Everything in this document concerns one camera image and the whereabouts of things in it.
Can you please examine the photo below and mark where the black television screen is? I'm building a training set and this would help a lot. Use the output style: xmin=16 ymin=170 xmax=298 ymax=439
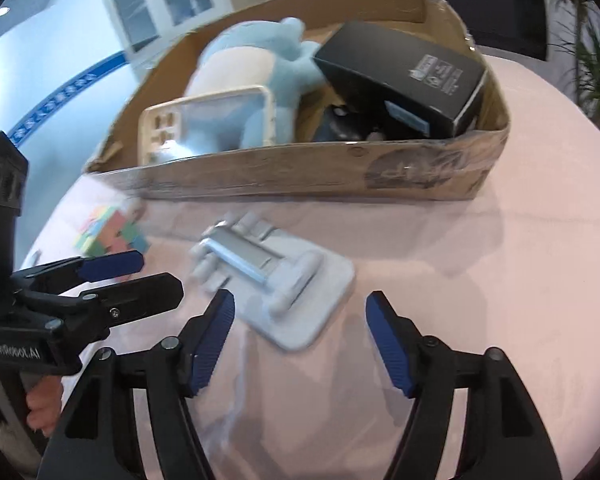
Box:
xmin=322 ymin=0 xmax=548 ymax=61

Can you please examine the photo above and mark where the pastel puzzle cube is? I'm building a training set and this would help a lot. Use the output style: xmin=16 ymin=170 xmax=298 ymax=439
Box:
xmin=74 ymin=204 xmax=151 ymax=281

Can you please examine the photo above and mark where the black carton box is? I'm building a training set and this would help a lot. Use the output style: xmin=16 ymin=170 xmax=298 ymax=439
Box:
xmin=312 ymin=21 xmax=488 ymax=140

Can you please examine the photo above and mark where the person's left hand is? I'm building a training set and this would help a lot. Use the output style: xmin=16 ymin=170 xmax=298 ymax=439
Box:
xmin=25 ymin=375 xmax=63 ymax=429

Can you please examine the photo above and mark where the small black object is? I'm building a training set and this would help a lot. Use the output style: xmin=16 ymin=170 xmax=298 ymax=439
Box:
xmin=312 ymin=102 xmax=387 ymax=143

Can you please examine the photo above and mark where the palm potted plant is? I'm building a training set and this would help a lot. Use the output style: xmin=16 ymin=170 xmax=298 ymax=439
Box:
xmin=510 ymin=0 xmax=600 ymax=146

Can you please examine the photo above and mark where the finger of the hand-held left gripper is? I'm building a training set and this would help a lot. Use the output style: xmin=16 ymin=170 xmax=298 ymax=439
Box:
xmin=80 ymin=272 xmax=185 ymax=329
xmin=10 ymin=249 xmax=146 ymax=294

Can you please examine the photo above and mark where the light grey phone stand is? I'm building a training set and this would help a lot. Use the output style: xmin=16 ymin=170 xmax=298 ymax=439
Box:
xmin=189 ymin=211 xmax=356 ymax=352

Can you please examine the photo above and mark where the grey glass-door cabinet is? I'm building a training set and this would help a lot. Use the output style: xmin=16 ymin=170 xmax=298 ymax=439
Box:
xmin=99 ymin=0 xmax=233 ymax=56

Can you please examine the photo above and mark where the white plastic tray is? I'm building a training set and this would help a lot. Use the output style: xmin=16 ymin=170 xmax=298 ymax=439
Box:
xmin=139 ymin=86 xmax=276 ymax=166

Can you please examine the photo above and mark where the cardboard box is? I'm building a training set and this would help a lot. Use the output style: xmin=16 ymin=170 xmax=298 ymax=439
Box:
xmin=82 ymin=0 xmax=511 ymax=202

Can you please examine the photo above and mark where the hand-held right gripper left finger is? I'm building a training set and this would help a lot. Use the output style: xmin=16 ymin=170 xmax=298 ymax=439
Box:
xmin=37 ymin=288 xmax=236 ymax=480

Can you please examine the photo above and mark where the blue plush toy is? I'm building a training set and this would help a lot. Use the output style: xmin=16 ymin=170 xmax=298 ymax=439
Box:
xmin=185 ymin=17 xmax=326 ymax=153

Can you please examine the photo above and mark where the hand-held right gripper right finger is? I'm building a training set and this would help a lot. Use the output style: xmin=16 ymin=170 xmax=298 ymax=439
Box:
xmin=365 ymin=290 xmax=563 ymax=480

